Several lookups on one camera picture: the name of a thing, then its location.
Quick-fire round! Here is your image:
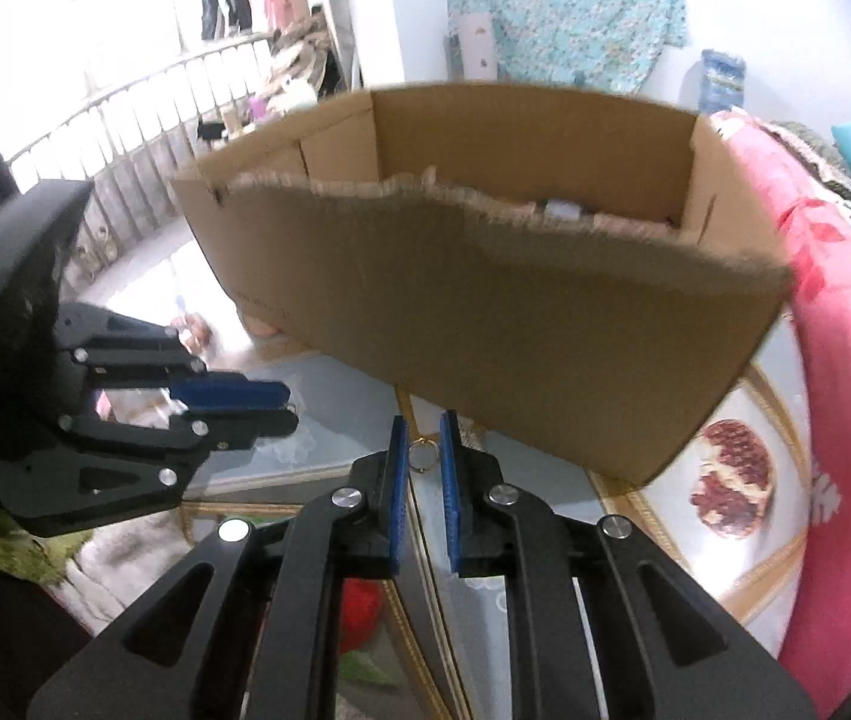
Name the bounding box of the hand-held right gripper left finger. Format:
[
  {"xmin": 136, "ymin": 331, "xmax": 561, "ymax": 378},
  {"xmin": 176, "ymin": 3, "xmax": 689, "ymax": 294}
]
[{"xmin": 26, "ymin": 414, "xmax": 410, "ymax": 720}]

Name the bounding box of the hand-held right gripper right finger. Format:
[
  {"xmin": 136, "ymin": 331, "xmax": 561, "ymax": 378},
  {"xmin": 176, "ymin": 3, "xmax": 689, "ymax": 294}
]
[{"xmin": 440, "ymin": 410, "xmax": 820, "ymax": 720}]

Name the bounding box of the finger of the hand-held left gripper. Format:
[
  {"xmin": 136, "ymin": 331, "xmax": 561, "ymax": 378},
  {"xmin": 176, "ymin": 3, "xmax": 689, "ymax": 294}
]
[
  {"xmin": 0, "ymin": 409, "xmax": 300, "ymax": 537},
  {"xmin": 58, "ymin": 302, "xmax": 291, "ymax": 415}
]

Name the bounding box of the torn cardboard box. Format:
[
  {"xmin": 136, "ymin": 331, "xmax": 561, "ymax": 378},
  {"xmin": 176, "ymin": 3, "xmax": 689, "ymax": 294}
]
[{"xmin": 170, "ymin": 81, "xmax": 795, "ymax": 487}]

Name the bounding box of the pair of shoes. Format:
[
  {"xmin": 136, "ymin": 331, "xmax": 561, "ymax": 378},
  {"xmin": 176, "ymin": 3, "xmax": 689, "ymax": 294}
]
[{"xmin": 73, "ymin": 221, "xmax": 130, "ymax": 271}]

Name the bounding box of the white fluffy towel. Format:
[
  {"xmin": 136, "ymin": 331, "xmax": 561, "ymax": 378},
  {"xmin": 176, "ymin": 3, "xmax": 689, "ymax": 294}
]
[{"xmin": 65, "ymin": 532, "xmax": 194, "ymax": 638}]

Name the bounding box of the metal railing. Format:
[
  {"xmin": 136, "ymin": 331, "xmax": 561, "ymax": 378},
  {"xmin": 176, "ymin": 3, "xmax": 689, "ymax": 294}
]
[{"xmin": 0, "ymin": 30, "xmax": 276, "ymax": 278}]

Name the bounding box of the pile of clothes and bags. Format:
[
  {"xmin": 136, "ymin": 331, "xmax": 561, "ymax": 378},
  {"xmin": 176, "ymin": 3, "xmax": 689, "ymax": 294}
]
[{"xmin": 245, "ymin": 15, "xmax": 344, "ymax": 128}]

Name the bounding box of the hanging dark garment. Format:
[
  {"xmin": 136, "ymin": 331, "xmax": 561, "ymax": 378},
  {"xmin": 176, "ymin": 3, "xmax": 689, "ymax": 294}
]
[{"xmin": 200, "ymin": 0, "xmax": 254, "ymax": 42}]

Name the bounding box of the pink floral blanket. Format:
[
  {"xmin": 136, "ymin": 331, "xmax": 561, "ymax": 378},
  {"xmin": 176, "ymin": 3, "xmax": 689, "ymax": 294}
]
[{"xmin": 710, "ymin": 109, "xmax": 851, "ymax": 717}]

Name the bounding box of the large water bottle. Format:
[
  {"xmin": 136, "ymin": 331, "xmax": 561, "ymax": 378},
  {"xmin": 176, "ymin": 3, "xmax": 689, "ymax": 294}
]
[{"xmin": 697, "ymin": 49, "xmax": 747, "ymax": 117}]

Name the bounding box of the grey patterned blanket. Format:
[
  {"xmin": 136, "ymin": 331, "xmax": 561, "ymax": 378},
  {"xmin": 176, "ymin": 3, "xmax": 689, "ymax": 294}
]
[{"xmin": 762, "ymin": 120, "xmax": 851, "ymax": 203}]

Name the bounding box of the teal floral cloth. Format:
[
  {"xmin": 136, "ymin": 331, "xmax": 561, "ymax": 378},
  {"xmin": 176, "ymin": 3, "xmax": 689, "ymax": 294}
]
[{"xmin": 446, "ymin": 0, "xmax": 688, "ymax": 95}]

